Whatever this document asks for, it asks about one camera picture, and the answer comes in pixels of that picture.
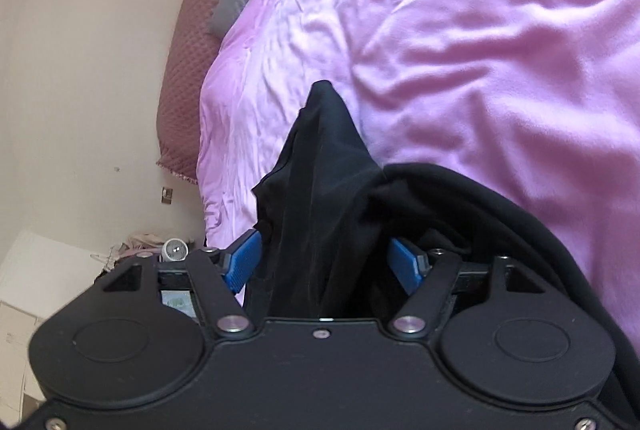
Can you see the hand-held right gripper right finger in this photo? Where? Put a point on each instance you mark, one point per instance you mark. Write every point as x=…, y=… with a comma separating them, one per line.
x=404, y=267

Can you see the pink blanket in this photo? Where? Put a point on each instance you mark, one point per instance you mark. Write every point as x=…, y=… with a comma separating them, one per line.
x=450, y=34

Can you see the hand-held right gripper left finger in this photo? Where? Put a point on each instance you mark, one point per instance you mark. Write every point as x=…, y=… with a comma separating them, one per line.
x=243, y=266

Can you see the round white device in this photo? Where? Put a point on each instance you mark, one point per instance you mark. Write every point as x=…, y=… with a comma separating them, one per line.
x=175, y=251

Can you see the maroon quilted bedspread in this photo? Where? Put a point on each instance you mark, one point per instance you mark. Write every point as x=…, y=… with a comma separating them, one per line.
x=185, y=84

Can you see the white nightstand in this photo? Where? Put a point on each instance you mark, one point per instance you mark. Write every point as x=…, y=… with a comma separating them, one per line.
x=45, y=260

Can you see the pinkish clutter pile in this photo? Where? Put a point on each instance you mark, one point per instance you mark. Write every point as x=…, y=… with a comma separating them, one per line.
x=132, y=244

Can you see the grey patterned packet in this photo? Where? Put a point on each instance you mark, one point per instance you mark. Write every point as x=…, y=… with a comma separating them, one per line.
x=176, y=301

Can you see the black garment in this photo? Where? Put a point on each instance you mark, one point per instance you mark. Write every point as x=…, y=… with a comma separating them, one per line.
x=320, y=169

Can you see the wall socket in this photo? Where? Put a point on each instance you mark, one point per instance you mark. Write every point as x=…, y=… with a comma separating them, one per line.
x=166, y=195

